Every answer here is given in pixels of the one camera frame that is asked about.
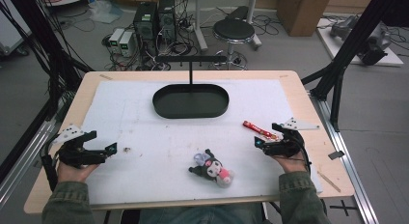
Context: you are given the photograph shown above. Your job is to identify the person's right hand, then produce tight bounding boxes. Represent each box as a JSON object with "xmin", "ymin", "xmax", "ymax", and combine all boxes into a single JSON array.
[{"xmin": 269, "ymin": 152, "xmax": 309, "ymax": 174}]

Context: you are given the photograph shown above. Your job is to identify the clear plastic bag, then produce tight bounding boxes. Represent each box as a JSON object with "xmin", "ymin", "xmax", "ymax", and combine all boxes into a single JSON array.
[{"xmin": 88, "ymin": 0, "xmax": 123, "ymax": 25}]

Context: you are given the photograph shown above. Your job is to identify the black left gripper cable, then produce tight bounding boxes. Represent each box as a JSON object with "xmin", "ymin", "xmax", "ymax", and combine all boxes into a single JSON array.
[{"xmin": 40, "ymin": 133, "xmax": 61, "ymax": 193}]

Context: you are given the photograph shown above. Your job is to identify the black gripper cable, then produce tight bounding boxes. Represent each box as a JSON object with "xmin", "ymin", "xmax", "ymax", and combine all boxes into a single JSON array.
[
  {"xmin": 298, "ymin": 140, "xmax": 314, "ymax": 175},
  {"xmin": 40, "ymin": 133, "xmax": 61, "ymax": 193}
]

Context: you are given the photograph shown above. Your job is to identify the white floor board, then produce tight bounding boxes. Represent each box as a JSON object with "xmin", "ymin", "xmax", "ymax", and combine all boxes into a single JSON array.
[{"xmin": 316, "ymin": 17, "xmax": 404, "ymax": 68}]

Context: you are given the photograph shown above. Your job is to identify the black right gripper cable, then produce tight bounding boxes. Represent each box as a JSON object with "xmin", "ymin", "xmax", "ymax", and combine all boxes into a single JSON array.
[{"xmin": 298, "ymin": 140, "xmax": 314, "ymax": 175}]

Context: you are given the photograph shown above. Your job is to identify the aluminium rail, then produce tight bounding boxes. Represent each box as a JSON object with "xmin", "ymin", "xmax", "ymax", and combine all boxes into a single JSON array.
[
  {"xmin": 309, "ymin": 91, "xmax": 381, "ymax": 224},
  {"xmin": 0, "ymin": 118, "xmax": 61, "ymax": 210}
]

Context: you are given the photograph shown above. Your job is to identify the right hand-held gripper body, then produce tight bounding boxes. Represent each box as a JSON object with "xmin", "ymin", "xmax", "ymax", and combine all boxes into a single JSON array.
[{"xmin": 262, "ymin": 117, "xmax": 321, "ymax": 158}]

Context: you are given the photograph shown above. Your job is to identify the white desk leg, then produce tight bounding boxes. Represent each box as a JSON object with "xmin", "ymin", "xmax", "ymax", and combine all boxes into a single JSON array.
[
  {"xmin": 192, "ymin": 0, "xmax": 209, "ymax": 53},
  {"xmin": 246, "ymin": 0, "xmax": 263, "ymax": 51}
]

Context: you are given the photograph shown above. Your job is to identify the black metal frame strut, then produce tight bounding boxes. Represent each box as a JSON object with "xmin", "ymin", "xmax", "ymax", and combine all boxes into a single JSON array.
[
  {"xmin": 0, "ymin": 0, "xmax": 95, "ymax": 122},
  {"xmin": 301, "ymin": 0, "xmax": 409, "ymax": 132}
]

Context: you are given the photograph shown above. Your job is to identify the white power supply unit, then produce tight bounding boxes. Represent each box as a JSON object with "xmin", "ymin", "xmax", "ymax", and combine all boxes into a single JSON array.
[
  {"xmin": 119, "ymin": 31, "xmax": 137, "ymax": 58},
  {"xmin": 108, "ymin": 28, "xmax": 125, "ymax": 48}
]

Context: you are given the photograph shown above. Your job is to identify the white table mat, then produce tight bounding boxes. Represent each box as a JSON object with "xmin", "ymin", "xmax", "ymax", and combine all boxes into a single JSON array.
[{"xmin": 81, "ymin": 78, "xmax": 324, "ymax": 207}]

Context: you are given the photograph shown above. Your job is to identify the black padded bench seat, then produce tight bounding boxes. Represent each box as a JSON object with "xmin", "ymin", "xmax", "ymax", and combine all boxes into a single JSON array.
[{"xmin": 225, "ymin": 5, "xmax": 250, "ymax": 22}]

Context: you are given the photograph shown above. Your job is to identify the round black stool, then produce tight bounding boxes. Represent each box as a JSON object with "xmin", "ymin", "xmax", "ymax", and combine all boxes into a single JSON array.
[{"xmin": 212, "ymin": 18, "xmax": 256, "ymax": 70}]

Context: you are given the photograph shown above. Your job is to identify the black oval tray hanger stand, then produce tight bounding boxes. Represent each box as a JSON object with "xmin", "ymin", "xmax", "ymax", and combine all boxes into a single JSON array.
[{"xmin": 151, "ymin": 55, "xmax": 230, "ymax": 120}]

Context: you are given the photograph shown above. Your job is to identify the black and pink plush keychain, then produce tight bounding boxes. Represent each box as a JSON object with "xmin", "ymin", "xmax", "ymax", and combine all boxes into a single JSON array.
[{"xmin": 188, "ymin": 149, "xmax": 235, "ymax": 189}]

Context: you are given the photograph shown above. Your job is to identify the person's left hand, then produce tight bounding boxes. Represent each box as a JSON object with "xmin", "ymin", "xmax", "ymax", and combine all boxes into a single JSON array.
[{"xmin": 57, "ymin": 160, "xmax": 100, "ymax": 183}]

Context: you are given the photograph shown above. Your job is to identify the grey equipment case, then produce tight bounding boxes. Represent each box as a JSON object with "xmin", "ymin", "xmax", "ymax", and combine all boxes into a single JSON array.
[{"xmin": 0, "ymin": 0, "xmax": 32, "ymax": 56}]

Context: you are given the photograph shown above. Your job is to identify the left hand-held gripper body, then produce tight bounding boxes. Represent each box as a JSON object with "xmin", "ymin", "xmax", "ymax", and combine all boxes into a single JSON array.
[{"xmin": 52, "ymin": 123, "xmax": 108, "ymax": 170}]

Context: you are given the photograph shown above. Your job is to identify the red keychain strap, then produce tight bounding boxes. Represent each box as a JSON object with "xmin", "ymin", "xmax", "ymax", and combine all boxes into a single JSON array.
[{"xmin": 242, "ymin": 120, "xmax": 280, "ymax": 142}]

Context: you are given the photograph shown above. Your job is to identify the brown cardboard box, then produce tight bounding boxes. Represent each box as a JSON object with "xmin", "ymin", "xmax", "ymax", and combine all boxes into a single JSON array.
[{"xmin": 277, "ymin": 0, "xmax": 337, "ymax": 38}]

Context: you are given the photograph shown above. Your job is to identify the black tape piece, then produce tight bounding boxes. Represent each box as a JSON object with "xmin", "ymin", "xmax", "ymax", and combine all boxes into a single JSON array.
[{"xmin": 327, "ymin": 150, "xmax": 346, "ymax": 161}]

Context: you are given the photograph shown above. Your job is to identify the grey robot device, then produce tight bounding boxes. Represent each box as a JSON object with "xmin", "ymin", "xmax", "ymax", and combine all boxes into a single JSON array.
[{"xmin": 329, "ymin": 14, "xmax": 393, "ymax": 66}]

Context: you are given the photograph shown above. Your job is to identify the tangle of floor cables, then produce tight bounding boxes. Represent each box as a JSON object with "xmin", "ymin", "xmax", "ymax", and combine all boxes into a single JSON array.
[{"xmin": 102, "ymin": 0, "xmax": 281, "ymax": 71}]

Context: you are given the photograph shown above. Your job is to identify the black tape cross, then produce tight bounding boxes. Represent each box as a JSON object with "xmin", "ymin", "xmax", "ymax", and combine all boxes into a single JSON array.
[{"xmin": 329, "ymin": 199, "xmax": 358, "ymax": 217}]

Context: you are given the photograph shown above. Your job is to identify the thin wooden stick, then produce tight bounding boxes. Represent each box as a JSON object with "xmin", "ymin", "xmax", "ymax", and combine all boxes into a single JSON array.
[{"xmin": 316, "ymin": 170, "xmax": 342, "ymax": 194}]

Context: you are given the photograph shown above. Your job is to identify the black computer tower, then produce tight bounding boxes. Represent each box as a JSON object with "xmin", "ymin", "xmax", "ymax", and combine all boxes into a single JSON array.
[
  {"xmin": 157, "ymin": 0, "xmax": 177, "ymax": 44},
  {"xmin": 132, "ymin": 1, "xmax": 159, "ymax": 56}
]

